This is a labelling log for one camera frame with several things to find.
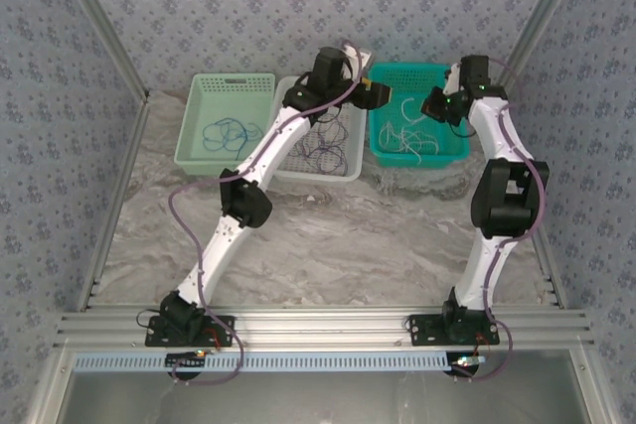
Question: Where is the white plastic basket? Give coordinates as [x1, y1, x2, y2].
[267, 74, 368, 185]

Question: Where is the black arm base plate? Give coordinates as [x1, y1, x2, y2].
[407, 313, 501, 349]
[144, 313, 237, 349]

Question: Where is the aluminium side rail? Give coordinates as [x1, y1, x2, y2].
[77, 93, 153, 314]
[491, 88, 568, 310]

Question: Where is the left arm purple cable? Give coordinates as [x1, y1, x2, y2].
[168, 40, 363, 388]

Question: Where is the white cable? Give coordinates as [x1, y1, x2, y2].
[378, 120, 441, 166]
[397, 94, 431, 166]

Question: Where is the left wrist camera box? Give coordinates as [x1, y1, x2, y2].
[344, 46, 375, 83]

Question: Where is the teal plastic basket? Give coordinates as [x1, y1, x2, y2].
[366, 62, 471, 170]

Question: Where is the wide aluminium mounting rail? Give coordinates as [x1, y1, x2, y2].
[53, 307, 596, 350]

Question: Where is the dark blue cable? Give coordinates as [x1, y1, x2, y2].
[202, 117, 249, 153]

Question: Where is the aluminium frame post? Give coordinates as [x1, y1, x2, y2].
[49, 0, 152, 103]
[490, 0, 593, 100]

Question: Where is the grey metal panel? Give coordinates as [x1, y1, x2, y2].
[27, 347, 620, 424]

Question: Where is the black controller board mount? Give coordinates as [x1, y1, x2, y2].
[448, 352, 487, 379]
[165, 352, 209, 379]

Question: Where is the mint green plastic basket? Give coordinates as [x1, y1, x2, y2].
[173, 71, 277, 177]

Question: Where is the pale blue slotted cable duct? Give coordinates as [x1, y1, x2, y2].
[74, 350, 451, 374]

